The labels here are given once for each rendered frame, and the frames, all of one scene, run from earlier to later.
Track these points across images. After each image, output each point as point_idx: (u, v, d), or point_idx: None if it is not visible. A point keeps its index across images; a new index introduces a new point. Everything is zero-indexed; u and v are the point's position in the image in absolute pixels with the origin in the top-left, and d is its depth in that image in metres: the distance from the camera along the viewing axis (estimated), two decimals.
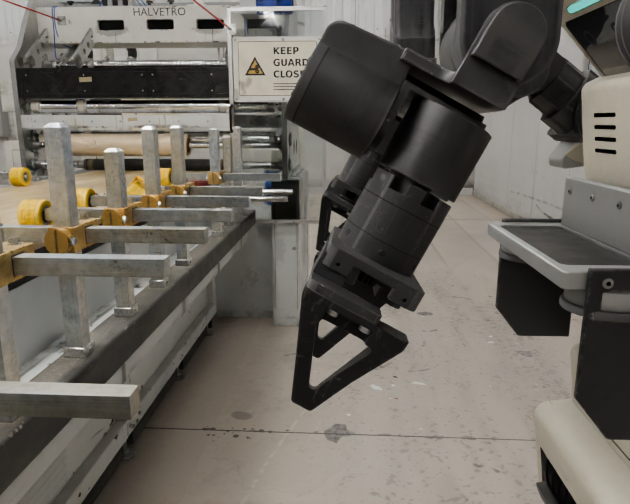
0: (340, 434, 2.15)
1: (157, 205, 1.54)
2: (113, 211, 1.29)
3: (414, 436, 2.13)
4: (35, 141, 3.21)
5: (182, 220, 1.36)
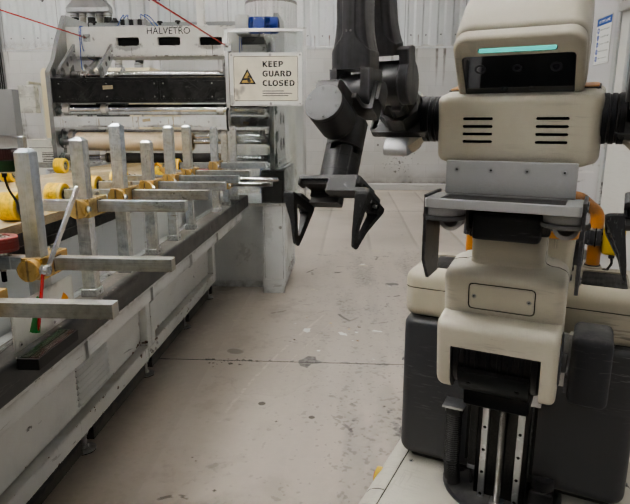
0: (310, 362, 2.79)
1: (173, 181, 2.19)
2: (146, 182, 1.94)
3: (367, 363, 2.78)
4: (64, 138, 3.85)
5: (192, 189, 2.01)
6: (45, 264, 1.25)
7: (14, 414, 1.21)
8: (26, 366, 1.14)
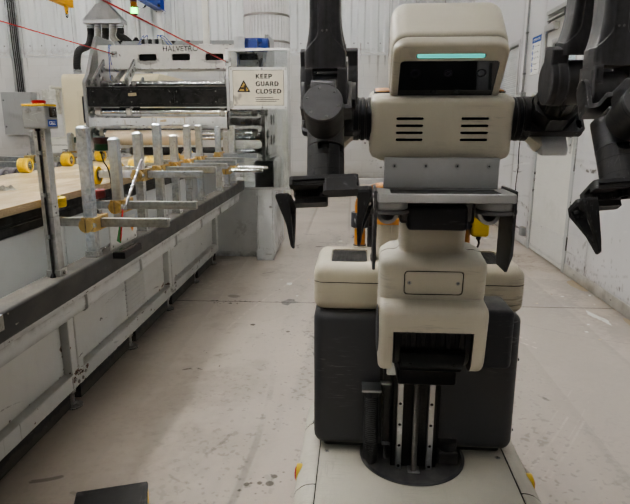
0: (290, 302, 3.72)
1: (190, 163, 3.12)
2: (173, 163, 2.87)
3: None
4: (96, 135, 4.79)
5: None
6: (124, 203, 2.18)
7: (108, 287, 2.14)
8: (118, 256, 2.07)
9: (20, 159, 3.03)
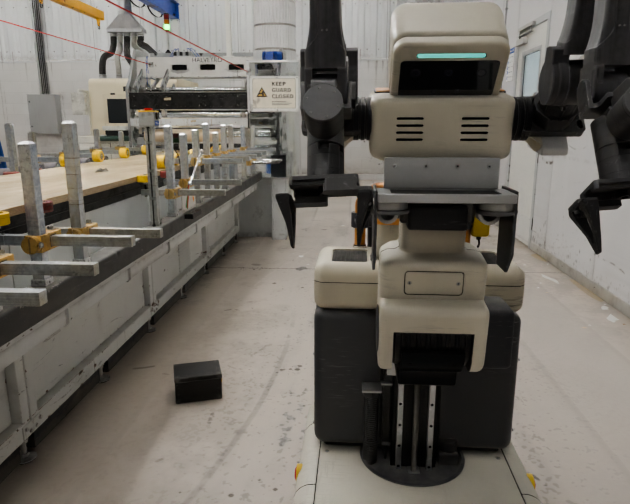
0: None
1: None
2: (215, 153, 3.73)
3: None
4: (136, 133, 5.64)
5: None
6: (189, 181, 3.04)
7: (179, 240, 3.00)
8: (188, 217, 2.93)
9: (94, 151, 3.89)
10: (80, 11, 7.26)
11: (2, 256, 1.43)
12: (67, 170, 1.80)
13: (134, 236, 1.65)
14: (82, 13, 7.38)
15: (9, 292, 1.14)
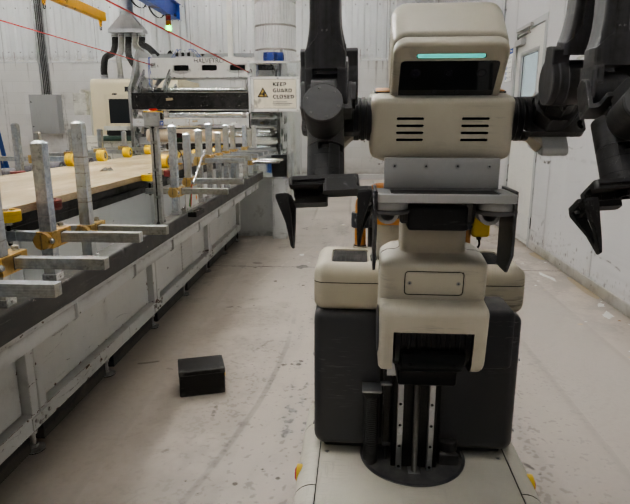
0: None
1: (228, 154, 4.04)
2: (217, 153, 3.79)
3: None
4: (138, 133, 5.70)
5: None
6: (193, 180, 3.10)
7: (182, 238, 3.06)
8: (191, 215, 2.98)
9: (98, 151, 3.95)
10: (82, 12, 7.31)
11: (16, 251, 1.48)
12: (76, 169, 1.86)
13: (142, 232, 1.71)
14: (84, 14, 7.43)
15: (26, 284, 1.20)
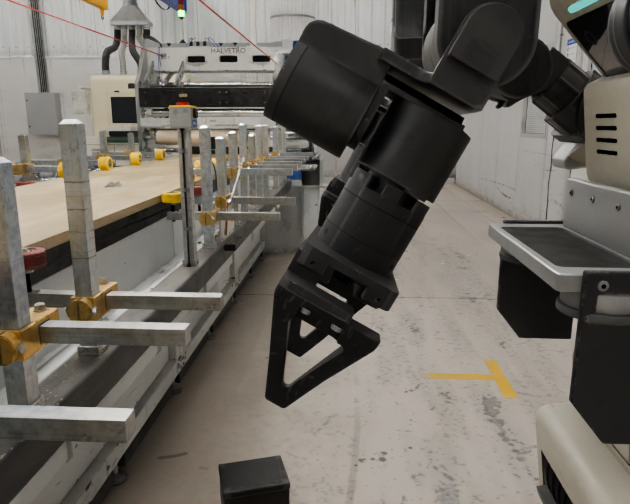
0: None
1: None
2: (252, 161, 3.01)
3: None
4: (147, 135, 4.92)
5: None
6: (229, 199, 2.31)
7: (215, 278, 2.28)
8: (228, 248, 2.20)
9: (101, 158, 3.17)
10: None
11: None
12: (69, 202, 1.08)
13: (190, 325, 0.93)
14: (84, 1, 6.65)
15: None
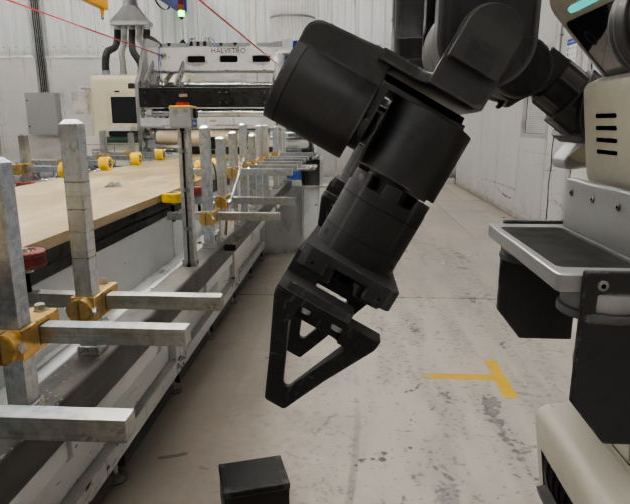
0: None
1: None
2: (252, 161, 3.01)
3: None
4: (147, 135, 4.92)
5: None
6: (229, 199, 2.31)
7: (215, 278, 2.28)
8: (228, 248, 2.20)
9: (101, 158, 3.17)
10: None
11: None
12: (69, 202, 1.08)
13: (190, 325, 0.93)
14: (84, 1, 6.65)
15: None
